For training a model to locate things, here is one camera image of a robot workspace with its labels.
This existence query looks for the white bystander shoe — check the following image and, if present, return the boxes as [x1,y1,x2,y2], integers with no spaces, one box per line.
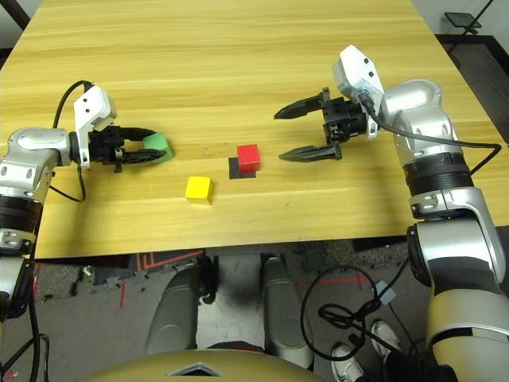
[371,320,402,353]
[331,344,365,382]

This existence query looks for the gold robot torso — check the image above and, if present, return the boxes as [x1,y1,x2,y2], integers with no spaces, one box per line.
[77,348,327,382]

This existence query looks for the black diagonal frame leg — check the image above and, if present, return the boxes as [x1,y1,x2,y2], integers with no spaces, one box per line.
[0,0,31,32]

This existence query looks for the silver robot leg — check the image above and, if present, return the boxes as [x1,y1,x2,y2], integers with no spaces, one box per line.
[260,256,315,369]
[143,264,200,357]

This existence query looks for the yellow wooden block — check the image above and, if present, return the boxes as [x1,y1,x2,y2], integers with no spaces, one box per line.
[185,175,215,207]

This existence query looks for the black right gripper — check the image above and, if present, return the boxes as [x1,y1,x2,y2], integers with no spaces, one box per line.
[273,87,373,163]

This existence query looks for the red wooden block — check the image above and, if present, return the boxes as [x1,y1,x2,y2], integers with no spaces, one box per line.
[236,143,262,174]

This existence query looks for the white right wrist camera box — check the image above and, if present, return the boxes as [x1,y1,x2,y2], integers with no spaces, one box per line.
[332,44,386,140]

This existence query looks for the black right camera cable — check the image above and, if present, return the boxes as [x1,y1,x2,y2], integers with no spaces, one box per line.
[357,91,503,176]

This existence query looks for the dark bystander trouser leg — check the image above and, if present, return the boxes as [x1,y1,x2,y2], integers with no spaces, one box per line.
[385,349,438,382]

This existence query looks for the black floor cable loop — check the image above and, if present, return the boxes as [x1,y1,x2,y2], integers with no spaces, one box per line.
[300,258,413,369]

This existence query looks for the green wooden block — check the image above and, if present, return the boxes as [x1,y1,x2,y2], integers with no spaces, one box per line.
[142,133,175,164]

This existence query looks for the silver right robot leg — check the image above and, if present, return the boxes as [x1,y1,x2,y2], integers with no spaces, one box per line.
[260,256,315,369]

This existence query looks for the silver left robot leg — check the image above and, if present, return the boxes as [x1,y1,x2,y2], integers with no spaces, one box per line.
[143,264,200,357]

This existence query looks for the black square marker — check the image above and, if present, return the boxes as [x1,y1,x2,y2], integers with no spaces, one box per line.
[228,157,258,180]

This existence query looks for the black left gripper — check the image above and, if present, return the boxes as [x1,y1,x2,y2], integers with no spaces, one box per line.
[89,126,168,173]

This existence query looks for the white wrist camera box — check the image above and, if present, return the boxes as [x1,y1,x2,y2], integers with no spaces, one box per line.
[73,85,119,170]
[332,44,386,140]

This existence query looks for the thin black left wrist cable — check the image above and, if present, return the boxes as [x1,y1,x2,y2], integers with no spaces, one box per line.
[48,165,87,203]

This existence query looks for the small grey box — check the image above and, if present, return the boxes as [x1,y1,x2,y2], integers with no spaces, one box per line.
[373,280,398,306]

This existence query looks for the black foam mat red lines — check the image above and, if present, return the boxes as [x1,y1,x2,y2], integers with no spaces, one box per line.
[89,249,208,296]

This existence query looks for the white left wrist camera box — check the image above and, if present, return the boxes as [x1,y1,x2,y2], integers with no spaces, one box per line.
[73,85,119,170]

